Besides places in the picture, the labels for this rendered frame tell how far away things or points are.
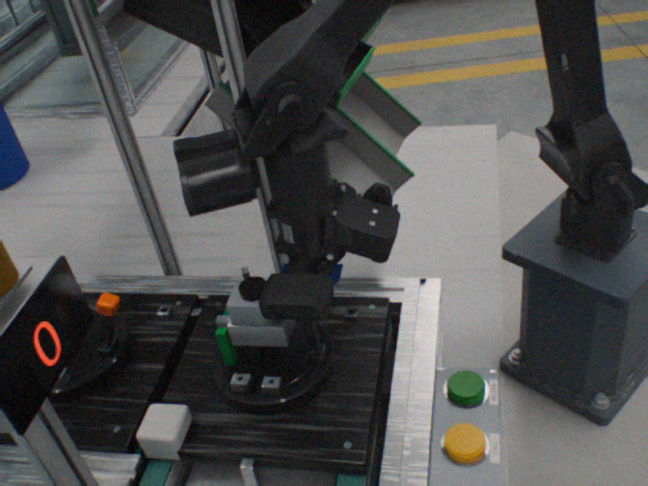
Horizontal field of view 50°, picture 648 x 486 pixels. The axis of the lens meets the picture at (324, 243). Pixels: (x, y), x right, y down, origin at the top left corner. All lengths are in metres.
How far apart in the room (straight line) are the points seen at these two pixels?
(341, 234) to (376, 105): 0.53
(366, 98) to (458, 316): 0.38
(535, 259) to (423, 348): 0.16
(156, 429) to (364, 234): 0.31
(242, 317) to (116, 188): 0.77
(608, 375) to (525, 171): 0.53
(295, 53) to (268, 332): 0.31
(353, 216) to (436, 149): 0.74
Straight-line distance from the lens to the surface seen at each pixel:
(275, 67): 0.54
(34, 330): 0.56
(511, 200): 1.21
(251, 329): 0.73
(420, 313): 0.86
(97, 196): 1.44
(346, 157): 0.98
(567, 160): 0.68
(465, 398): 0.75
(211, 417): 0.78
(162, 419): 0.77
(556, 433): 0.87
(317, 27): 0.55
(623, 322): 0.80
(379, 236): 0.61
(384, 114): 1.12
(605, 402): 0.87
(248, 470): 0.73
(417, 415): 0.75
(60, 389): 0.85
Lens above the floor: 1.55
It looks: 37 degrees down
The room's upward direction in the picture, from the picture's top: 10 degrees counter-clockwise
